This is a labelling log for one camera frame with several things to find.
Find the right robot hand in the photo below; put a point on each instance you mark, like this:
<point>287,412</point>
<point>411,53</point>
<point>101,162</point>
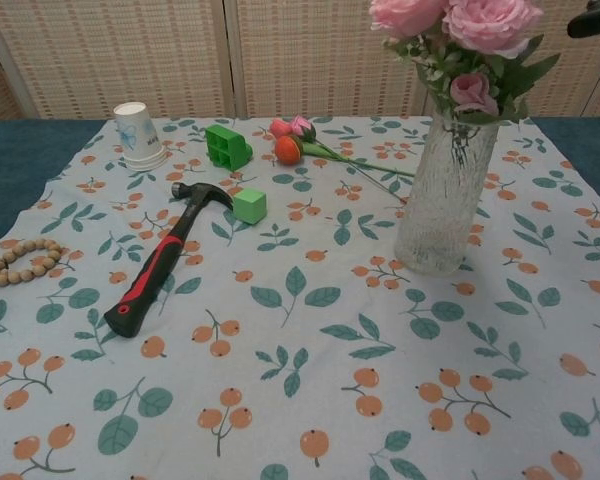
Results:
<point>595,20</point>

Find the pink and orange tulips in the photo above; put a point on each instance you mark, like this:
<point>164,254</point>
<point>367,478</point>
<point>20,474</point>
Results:
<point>295,127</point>

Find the black red claw hammer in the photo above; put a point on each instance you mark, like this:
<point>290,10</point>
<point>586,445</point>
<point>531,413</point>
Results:
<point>152,270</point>

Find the textured glass vase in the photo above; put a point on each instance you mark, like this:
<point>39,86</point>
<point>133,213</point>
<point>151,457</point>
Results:
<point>442,210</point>

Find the small green cube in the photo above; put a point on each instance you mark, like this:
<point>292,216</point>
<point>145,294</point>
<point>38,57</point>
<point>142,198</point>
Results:
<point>250,206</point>

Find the green ribbed toy block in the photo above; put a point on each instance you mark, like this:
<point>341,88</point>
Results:
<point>227,147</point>

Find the floral print tablecloth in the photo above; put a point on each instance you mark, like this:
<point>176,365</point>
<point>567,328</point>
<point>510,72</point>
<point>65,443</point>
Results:
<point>300,325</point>

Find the pink rose bouquet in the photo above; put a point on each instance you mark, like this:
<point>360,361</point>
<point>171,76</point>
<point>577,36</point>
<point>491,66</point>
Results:
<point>485,25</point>

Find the orange artificial tulip flower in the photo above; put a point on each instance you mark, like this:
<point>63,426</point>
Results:
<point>289,149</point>

